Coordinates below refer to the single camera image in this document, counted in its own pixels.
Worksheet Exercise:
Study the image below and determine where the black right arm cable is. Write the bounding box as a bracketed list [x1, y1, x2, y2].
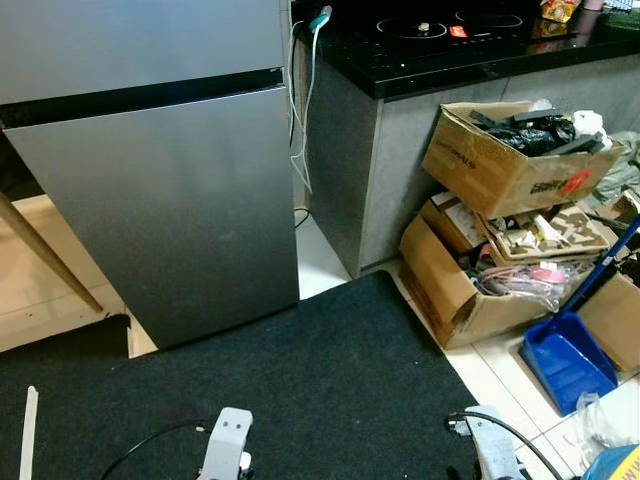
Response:
[445, 410, 566, 480]

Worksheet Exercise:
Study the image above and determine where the grey green plastic sack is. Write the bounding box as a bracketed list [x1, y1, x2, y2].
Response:
[600, 130, 640, 201]

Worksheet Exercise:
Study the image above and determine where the shallow cardboard tray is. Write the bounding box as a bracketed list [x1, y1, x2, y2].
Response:
[480, 203, 616, 266]

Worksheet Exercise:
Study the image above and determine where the teal plug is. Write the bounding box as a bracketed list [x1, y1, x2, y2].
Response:
[308, 5, 334, 31]

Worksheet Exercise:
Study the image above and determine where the grey fridge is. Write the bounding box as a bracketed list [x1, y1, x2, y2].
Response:
[0, 0, 301, 351]

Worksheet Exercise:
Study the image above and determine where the white crumpled cloth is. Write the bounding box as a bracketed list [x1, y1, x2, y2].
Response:
[572, 108, 613, 141]

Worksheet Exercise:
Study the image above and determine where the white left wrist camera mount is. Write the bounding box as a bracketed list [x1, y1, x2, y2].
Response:
[195, 407, 254, 480]

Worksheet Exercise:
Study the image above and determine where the large open cardboard box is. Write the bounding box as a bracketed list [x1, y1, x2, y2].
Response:
[398, 213, 601, 351]

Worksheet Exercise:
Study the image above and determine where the small printed cardboard box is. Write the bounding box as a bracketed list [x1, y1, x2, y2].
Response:
[418, 190, 493, 253]

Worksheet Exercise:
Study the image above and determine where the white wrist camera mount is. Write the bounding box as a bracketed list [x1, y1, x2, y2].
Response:
[455, 405, 531, 480]
[195, 407, 254, 480]

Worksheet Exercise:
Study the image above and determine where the white power cable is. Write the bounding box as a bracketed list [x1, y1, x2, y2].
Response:
[287, 20, 323, 196]

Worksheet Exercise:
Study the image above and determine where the blue long-handled dustpan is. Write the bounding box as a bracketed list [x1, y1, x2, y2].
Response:
[518, 215, 640, 416]

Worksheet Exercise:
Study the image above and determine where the black induction hob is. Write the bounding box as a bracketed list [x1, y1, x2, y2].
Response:
[360, 5, 546, 51]

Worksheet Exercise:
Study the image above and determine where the clear crumpled plastic bag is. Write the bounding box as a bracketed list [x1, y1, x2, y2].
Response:
[572, 392, 640, 466]

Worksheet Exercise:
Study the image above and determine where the grey fridge lower door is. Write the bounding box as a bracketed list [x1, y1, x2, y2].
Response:
[3, 85, 301, 351]

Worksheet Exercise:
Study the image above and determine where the cardboard box with red logo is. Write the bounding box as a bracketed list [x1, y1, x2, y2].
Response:
[422, 100, 626, 219]

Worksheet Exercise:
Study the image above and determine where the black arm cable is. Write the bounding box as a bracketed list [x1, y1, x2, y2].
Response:
[445, 410, 566, 480]
[98, 420, 216, 480]

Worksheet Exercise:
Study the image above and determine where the long white tape strip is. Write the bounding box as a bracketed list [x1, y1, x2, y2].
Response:
[19, 385, 40, 480]

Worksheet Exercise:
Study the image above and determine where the yellow snack bag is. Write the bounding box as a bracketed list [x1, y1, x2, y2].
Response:
[540, 0, 581, 25]

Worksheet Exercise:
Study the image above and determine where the black plastic bag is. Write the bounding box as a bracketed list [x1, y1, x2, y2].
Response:
[470, 108, 606, 158]

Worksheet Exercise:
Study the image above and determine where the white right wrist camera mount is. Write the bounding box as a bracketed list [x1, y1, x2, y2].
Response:
[455, 405, 531, 480]

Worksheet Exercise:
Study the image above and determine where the large dark floor mat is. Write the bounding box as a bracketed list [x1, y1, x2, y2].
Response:
[0, 270, 491, 480]

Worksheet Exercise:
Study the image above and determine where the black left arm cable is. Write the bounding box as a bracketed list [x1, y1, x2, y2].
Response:
[98, 420, 216, 480]

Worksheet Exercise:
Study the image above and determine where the clear bag with pink item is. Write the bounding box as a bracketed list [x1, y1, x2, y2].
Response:
[460, 255, 601, 313]

